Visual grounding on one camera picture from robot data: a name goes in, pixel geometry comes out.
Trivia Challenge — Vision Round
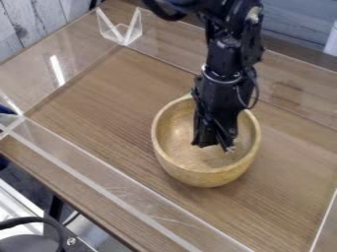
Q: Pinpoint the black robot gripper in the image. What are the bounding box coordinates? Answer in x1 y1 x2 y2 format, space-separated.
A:
191 68 260 153

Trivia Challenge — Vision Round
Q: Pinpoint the light wooden bowl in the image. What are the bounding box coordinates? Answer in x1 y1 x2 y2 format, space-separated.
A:
150 94 262 188

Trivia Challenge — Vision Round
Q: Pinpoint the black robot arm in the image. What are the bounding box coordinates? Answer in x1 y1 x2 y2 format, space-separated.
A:
142 0 265 152

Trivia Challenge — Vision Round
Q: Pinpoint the black table leg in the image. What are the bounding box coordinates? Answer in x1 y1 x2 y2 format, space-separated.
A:
48 196 64 221

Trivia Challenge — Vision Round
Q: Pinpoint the clear acrylic tray enclosure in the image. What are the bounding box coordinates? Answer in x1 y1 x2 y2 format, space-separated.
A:
0 2 337 252

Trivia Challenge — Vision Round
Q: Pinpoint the black cable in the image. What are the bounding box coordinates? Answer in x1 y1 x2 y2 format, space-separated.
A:
0 216 71 252

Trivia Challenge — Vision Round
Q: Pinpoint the black metal bracket with screw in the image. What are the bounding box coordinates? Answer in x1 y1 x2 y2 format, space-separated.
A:
42 216 96 252

